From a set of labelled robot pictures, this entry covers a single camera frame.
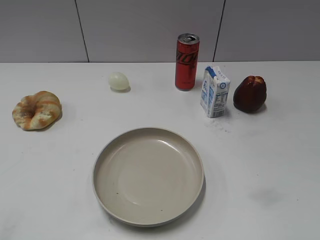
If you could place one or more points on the white blue milk carton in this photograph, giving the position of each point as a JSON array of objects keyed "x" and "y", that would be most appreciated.
[{"x": 214, "y": 92}]

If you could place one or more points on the beige round plate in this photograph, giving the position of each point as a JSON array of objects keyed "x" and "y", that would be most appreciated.
[{"x": 147, "y": 177}]

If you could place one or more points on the pale green egg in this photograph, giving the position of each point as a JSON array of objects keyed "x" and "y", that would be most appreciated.
[{"x": 118, "y": 81}]

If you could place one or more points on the red soda can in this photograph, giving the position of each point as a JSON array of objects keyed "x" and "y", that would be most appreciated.
[{"x": 187, "y": 51}]

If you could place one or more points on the dark red wax apple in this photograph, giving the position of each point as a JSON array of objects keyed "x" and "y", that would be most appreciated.
[{"x": 251, "y": 94}]

